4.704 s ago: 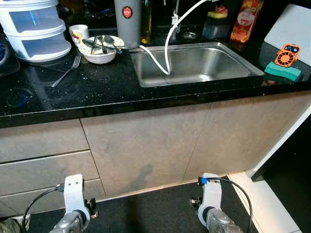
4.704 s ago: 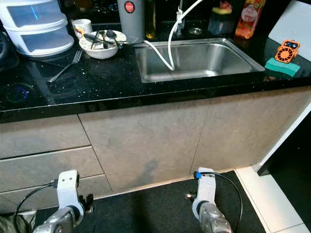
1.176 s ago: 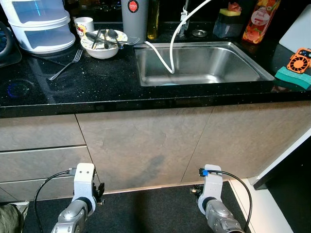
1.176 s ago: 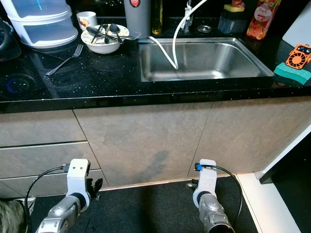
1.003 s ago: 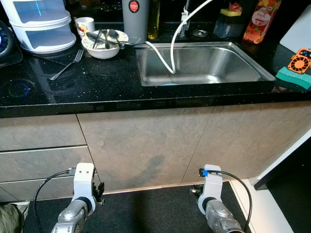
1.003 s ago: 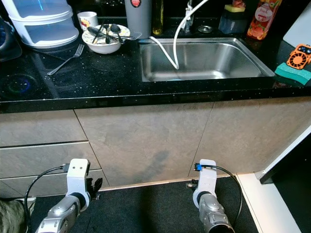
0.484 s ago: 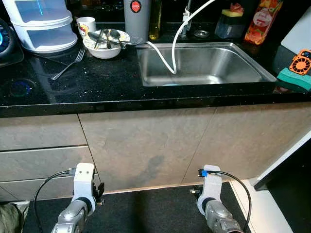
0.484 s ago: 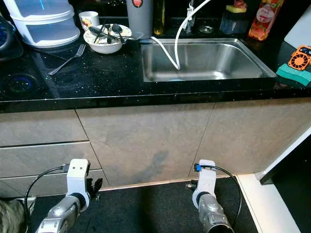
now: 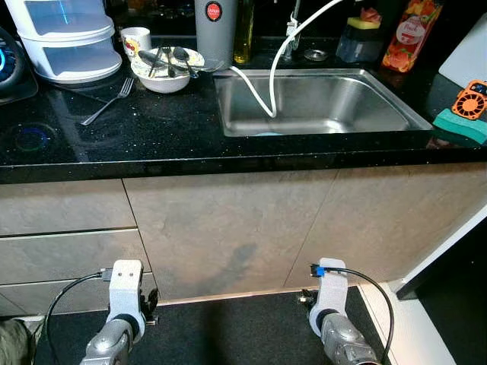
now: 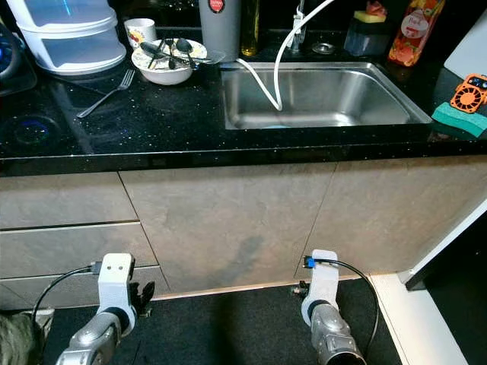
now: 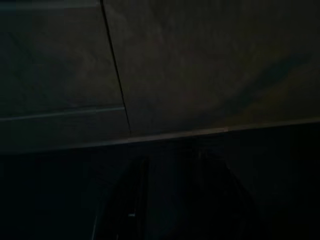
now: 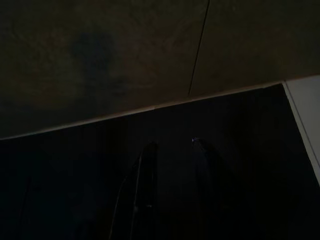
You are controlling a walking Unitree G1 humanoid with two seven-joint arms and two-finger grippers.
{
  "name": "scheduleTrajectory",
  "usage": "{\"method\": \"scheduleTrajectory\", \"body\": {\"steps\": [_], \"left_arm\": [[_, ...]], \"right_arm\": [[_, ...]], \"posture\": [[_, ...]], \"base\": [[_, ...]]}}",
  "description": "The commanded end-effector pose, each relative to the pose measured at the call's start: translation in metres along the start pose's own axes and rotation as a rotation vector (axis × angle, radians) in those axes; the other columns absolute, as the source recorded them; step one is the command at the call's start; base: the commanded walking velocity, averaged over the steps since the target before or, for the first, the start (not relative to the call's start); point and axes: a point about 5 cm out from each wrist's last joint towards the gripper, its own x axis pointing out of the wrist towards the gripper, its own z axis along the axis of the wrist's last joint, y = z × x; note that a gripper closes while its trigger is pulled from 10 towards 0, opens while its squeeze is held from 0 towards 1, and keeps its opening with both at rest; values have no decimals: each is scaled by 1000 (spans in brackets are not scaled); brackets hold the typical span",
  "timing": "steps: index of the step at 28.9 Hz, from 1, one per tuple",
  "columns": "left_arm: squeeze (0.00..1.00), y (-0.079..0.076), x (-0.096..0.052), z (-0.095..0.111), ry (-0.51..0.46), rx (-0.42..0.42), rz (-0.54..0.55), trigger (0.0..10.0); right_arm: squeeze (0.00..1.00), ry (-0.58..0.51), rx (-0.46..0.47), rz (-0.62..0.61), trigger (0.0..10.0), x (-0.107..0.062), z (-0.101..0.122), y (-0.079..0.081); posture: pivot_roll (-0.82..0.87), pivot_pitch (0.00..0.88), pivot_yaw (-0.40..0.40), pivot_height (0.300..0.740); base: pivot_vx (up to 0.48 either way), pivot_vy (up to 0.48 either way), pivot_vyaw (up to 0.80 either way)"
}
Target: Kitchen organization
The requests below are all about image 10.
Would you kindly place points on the beige stone-look drawer front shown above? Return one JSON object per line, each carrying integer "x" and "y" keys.
{"x": 65, "y": 199}
{"x": 23, "y": 287}
{"x": 72, "y": 249}

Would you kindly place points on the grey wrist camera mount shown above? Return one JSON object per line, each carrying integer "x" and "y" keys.
{"x": 323, "y": 280}
{"x": 116, "y": 281}

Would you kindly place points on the silver fork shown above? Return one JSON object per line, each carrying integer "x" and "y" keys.
{"x": 105, "y": 95}

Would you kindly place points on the yellow sponge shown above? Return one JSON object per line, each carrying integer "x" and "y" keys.
{"x": 370, "y": 17}

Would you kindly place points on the black sponge holder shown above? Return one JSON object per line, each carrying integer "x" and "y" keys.
{"x": 365, "y": 39}

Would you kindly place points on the plain white bowl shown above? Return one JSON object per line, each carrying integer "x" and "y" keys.
{"x": 166, "y": 76}

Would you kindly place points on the small orange fan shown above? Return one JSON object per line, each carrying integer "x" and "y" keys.
{"x": 468, "y": 95}

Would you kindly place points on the grey water dispenser with spout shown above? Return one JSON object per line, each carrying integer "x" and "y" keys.
{"x": 219, "y": 38}

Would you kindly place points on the white printed mug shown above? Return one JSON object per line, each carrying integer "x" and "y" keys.
{"x": 140, "y": 32}

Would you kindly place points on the black round appliance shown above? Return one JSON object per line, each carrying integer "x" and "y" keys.
{"x": 15, "y": 65}

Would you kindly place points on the white flat board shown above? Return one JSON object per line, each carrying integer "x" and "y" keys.
{"x": 472, "y": 42}

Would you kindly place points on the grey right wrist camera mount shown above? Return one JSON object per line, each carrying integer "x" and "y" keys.
{"x": 323, "y": 280}

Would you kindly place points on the round silver counter cap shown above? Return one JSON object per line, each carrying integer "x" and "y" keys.
{"x": 323, "y": 48}

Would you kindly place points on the olive oil bottle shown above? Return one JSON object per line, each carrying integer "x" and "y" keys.
{"x": 249, "y": 34}

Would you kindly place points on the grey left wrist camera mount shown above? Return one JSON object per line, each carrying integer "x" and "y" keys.
{"x": 116, "y": 281}

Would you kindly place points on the white stacked plastic container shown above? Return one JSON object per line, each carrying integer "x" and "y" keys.
{"x": 68, "y": 38}

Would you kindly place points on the stainless steel sink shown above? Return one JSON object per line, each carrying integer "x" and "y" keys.
{"x": 342, "y": 95}

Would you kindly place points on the beige stone-look cabinet door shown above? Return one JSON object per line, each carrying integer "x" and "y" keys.
{"x": 403, "y": 205}
{"x": 221, "y": 220}

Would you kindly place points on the red scrubber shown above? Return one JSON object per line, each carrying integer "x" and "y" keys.
{"x": 377, "y": 7}

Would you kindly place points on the thin silver faucet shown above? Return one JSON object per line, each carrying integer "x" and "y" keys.
{"x": 298, "y": 26}

